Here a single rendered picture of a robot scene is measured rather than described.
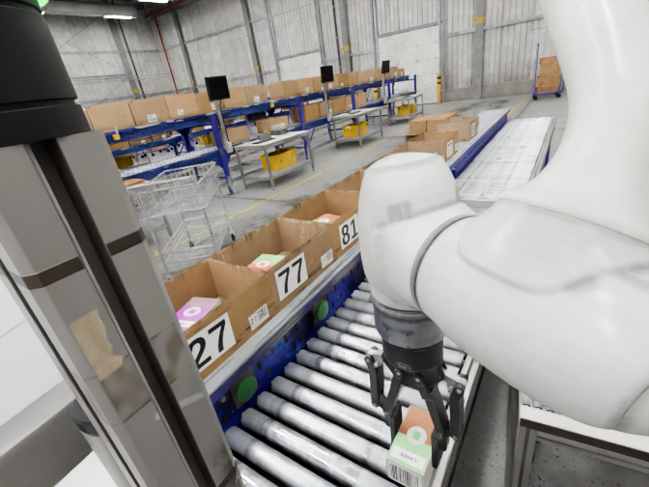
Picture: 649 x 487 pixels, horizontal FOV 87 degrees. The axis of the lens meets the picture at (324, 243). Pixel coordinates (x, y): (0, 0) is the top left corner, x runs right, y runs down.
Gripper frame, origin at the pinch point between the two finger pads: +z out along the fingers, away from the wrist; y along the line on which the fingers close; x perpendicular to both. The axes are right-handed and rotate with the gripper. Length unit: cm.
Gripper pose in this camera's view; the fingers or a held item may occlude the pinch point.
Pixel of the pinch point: (416, 436)
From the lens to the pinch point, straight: 60.1
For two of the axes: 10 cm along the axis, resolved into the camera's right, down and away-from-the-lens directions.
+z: 1.4, 9.0, 4.2
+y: 8.3, 1.2, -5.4
